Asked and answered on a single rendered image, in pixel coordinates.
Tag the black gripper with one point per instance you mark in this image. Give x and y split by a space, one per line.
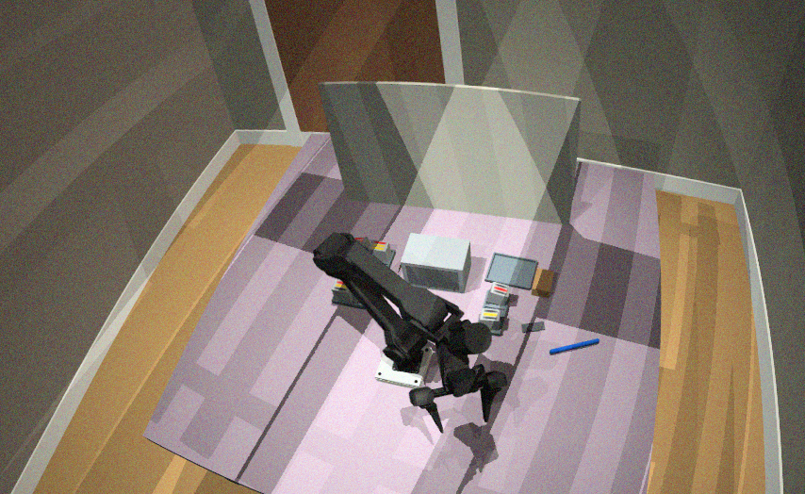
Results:
424 396

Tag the blue rod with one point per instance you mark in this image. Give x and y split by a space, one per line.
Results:
574 346

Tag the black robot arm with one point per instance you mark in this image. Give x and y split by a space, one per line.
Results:
368 278

